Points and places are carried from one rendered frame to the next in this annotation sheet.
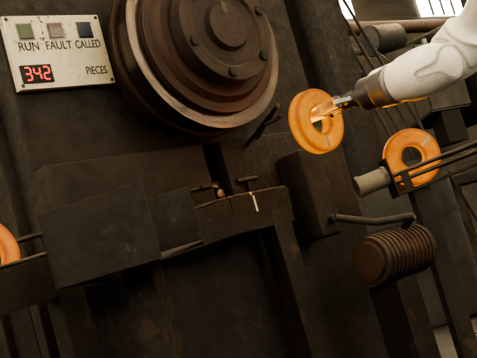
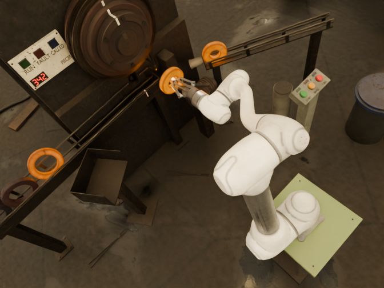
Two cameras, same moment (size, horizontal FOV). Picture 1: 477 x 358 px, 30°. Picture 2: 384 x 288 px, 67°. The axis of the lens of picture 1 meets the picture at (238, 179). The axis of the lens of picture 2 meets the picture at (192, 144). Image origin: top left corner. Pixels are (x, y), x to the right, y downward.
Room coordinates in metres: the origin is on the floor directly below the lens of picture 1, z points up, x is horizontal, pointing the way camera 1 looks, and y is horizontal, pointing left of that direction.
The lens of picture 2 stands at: (0.95, -0.51, 1.98)
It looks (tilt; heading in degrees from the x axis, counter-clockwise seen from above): 57 degrees down; 15
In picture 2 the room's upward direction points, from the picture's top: 21 degrees counter-clockwise
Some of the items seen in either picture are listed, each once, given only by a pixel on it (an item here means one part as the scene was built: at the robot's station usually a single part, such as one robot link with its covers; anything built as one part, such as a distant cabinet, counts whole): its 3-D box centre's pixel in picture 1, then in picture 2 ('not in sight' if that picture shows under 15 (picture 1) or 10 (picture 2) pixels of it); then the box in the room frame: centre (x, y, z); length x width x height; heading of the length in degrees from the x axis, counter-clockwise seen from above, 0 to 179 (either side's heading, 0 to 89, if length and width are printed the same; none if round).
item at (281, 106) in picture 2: not in sight; (280, 112); (2.19, -0.86, 0.26); 0.12 x 0.12 x 0.52
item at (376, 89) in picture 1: (387, 86); (200, 99); (1.94, -0.37, 0.83); 0.09 x 0.06 x 0.09; 131
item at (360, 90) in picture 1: (362, 96); (190, 92); (1.99, -0.32, 0.84); 0.09 x 0.08 x 0.07; 41
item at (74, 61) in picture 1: (59, 52); (44, 60); (2.06, 0.33, 1.15); 0.26 x 0.02 x 0.18; 131
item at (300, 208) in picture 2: not in sight; (300, 210); (1.40, -0.78, 0.54); 0.18 x 0.16 x 0.22; 123
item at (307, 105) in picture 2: not in sight; (304, 115); (2.10, -0.99, 0.31); 0.24 x 0.16 x 0.62; 131
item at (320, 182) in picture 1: (307, 195); (169, 68); (2.37, -0.17, 0.68); 0.11 x 0.08 x 0.24; 41
